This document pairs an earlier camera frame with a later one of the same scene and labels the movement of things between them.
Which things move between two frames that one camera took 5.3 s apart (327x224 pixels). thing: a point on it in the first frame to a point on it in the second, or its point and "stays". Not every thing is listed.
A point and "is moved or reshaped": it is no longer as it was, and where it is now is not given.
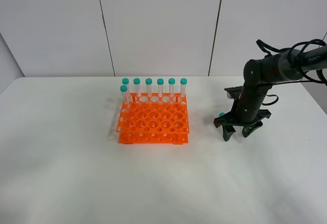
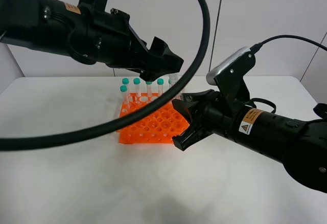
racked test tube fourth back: [160, 82] stays
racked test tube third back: [148, 82] stays
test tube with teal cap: [220, 114] is moved or reshaped
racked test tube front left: [123, 89] stays
